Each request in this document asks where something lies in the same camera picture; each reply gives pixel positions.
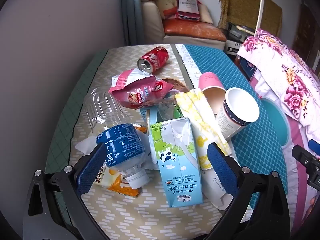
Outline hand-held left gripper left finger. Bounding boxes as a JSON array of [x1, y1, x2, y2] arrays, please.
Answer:
[[22, 144, 110, 240]]

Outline pink paper cup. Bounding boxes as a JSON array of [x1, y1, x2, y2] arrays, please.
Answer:
[[199, 72, 227, 115]]

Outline leopard print curtain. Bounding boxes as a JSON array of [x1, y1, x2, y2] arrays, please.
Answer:
[[217, 0, 283, 37]]

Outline cream leather sofa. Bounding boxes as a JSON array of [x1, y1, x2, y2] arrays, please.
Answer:
[[140, 1, 227, 50]]

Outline white paper cup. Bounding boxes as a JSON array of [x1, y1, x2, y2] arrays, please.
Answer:
[[215, 87, 260, 140]]

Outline pink snack wrapper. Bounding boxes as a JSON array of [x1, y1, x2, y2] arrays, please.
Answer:
[[109, 68, 174, 109]]

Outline stereo equipment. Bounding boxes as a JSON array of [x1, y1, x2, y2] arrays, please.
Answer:
[[225, 22, 255, 55]]

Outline beige pillow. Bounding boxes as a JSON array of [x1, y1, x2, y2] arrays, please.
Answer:
[[199, 4, 213, 24]]

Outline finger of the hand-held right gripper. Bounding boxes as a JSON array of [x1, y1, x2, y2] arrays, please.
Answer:
[[291, 144, 317, 173], [308, 139, 320, 152]]

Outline yellow plush pillow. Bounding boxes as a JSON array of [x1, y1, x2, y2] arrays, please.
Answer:
[[157, 0, 182, 20]]

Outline pink floral blanket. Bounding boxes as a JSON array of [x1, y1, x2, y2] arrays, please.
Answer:
[[236, 29, 320, 230]]

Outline orange snack wrapper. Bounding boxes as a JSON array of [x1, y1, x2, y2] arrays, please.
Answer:
[[93, 125, 147, 198]]

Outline light blue milk carton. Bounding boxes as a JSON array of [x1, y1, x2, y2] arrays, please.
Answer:
[[149, 117, 203, 208]]

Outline red Hennessy bag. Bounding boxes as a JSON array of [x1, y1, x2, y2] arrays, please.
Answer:
[[176, 0, 202, 22]]

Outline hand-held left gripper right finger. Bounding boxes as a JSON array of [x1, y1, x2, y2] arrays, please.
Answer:
[[205, 142, 298, 240]]

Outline grey curtain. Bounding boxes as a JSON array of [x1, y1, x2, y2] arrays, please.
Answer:
[[121, 0, 145, 47]]

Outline clear wrapper with green print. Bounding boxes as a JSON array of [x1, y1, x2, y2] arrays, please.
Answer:
[[140, 101, 184, 130]]

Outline orange seat cushion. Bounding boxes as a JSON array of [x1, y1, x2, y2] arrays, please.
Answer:
[[162, 19, 227, 42]]

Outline white pole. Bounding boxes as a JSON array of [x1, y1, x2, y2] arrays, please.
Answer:
[[254, 0, 265, 37]]

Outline clear bottle with blue label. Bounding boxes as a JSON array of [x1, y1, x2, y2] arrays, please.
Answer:
[[84, 87, 150, 189]]

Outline white tissue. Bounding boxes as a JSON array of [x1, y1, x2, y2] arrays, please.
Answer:
[[74, 136, 98, 154]]

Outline brown round bowl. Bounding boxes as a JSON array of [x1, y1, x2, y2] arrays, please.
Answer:
[[160, 78, 190, 93]]

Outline green grid mat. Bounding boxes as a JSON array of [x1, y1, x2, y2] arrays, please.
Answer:
[[44, 49, 110, 230]]

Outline red soda can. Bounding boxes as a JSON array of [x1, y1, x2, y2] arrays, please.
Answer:
[[137, 46, 169, 74]]

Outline dark wooden wardrobe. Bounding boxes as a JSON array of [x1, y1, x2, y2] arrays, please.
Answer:
[[292, 0, 320, 65]]

